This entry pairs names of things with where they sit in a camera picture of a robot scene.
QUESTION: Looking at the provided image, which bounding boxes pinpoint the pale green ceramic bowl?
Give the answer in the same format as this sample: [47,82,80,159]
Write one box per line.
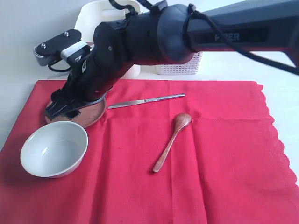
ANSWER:
[20,121,89,178]

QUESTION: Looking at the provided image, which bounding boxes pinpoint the brown wooden plate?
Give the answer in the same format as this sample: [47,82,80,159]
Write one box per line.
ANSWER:
[45,98,107,128]

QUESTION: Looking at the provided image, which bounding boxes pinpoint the cream plastic tub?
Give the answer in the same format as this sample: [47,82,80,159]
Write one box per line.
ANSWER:
[74,0,141,79]

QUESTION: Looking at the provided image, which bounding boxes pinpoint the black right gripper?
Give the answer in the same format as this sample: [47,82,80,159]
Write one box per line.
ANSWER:
[45,46,133,121]

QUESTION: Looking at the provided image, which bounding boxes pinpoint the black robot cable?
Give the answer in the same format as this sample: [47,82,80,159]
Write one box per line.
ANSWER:
[48,0,299,77]

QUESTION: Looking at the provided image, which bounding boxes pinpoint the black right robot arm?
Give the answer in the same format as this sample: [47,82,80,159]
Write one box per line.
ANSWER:
[45,0,299,120]

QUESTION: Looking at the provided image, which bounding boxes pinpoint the red tablecloth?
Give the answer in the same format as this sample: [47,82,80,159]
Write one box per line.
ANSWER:
[0,80,299,224]

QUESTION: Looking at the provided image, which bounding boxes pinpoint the white perforated plastic basket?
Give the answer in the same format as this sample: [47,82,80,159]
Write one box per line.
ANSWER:
[156,52,202,75]

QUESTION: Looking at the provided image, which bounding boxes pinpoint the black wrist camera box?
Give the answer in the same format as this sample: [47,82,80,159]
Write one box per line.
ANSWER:
[33,29,89,66]

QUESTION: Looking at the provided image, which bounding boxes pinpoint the brown wooden spoon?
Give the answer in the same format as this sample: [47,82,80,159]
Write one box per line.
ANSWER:
[153,113,192,173]

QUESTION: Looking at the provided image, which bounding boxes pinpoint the stainless steel table knife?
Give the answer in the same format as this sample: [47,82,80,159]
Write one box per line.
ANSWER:
[107,94,185,109]

